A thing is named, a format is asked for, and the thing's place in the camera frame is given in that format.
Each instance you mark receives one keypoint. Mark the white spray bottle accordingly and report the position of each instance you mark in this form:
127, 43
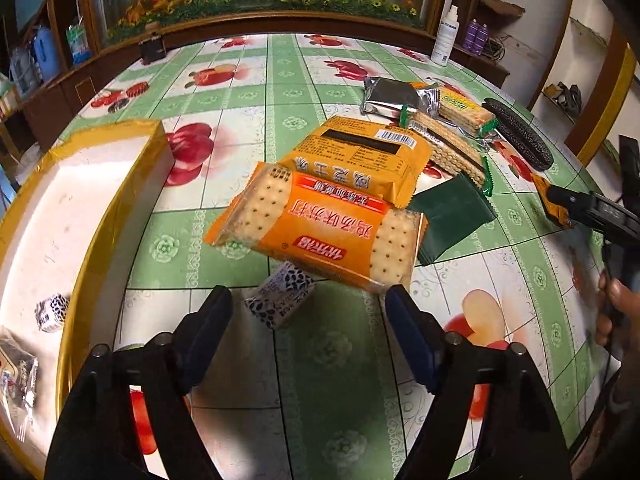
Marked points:
445, 35

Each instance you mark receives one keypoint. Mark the wooden shelf cabinet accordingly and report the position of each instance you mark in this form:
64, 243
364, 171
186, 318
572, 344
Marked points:
45, 100

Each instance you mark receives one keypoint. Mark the white black-speckled candy pack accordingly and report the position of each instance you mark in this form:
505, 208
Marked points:
280, 295

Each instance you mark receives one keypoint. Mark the black glasses case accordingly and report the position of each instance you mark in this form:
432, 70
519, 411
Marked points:
520, 130

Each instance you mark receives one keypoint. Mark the blue green plastic bag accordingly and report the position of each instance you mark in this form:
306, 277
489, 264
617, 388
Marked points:
79, 42

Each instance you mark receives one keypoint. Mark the clear plastic snack packet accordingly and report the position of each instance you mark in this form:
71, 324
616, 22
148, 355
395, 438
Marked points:
17, 380

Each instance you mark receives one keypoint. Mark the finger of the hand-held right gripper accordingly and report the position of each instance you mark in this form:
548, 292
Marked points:
631, 165
590, 210

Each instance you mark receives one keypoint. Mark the long wafer packet green ends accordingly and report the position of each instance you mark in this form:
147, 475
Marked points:
450, 147

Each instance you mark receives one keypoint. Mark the silver foil snack packet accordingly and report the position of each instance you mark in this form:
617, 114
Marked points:
387, 95

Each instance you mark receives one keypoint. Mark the small black white patterned candy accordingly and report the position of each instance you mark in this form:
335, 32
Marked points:
51, 312

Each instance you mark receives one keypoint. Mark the person's right hand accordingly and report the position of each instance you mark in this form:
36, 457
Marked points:
620, 305

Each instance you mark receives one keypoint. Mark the dark green snack packet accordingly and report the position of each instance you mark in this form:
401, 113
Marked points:
450, 210

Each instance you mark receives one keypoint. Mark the yellow cardboard box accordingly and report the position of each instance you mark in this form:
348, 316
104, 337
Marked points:
55, 210

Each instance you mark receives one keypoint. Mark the orange cracker packet clear window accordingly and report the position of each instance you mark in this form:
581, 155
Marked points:
320, 225

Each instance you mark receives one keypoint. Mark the dark glass jar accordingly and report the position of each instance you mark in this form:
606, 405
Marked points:
153, 45

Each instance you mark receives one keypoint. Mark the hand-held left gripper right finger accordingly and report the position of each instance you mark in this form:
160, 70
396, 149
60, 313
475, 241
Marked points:
405, 332

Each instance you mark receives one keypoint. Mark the fruit print green tablecloth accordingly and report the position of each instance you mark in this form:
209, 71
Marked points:
310, 90

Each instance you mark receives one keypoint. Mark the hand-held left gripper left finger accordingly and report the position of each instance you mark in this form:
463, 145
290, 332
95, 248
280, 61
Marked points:
212, 317

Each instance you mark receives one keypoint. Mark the yellow green wafer packet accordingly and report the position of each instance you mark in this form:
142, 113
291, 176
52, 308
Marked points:
465, 107

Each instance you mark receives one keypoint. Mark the purple bottles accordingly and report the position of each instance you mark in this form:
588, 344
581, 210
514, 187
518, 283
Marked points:
475, 35

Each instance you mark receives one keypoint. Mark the orange biscuit packet black stripe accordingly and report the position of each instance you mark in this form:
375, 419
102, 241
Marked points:
360, 152

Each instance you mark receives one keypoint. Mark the blue thermos flask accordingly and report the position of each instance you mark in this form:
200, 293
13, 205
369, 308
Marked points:
46, 52

